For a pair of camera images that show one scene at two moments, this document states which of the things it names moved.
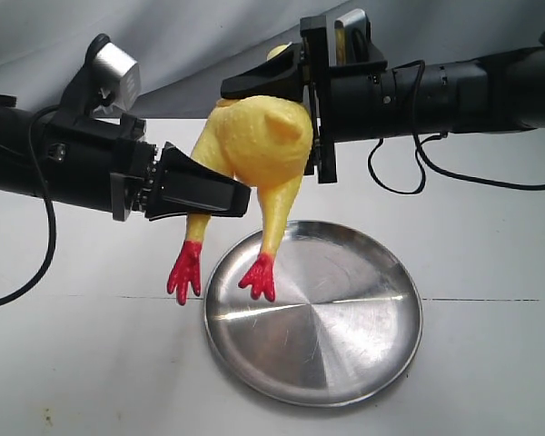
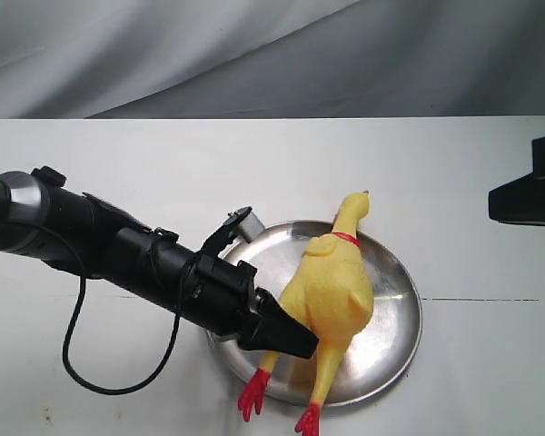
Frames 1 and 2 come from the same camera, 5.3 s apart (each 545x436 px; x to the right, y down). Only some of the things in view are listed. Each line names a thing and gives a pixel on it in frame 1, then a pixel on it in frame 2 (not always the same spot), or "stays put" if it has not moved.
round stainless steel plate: [344, 326] stays put
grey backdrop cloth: [187, 49] stays put
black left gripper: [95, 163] -> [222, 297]
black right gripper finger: [282, 75] -> [536, 198]
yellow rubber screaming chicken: [266, 143] -> [331, 292]
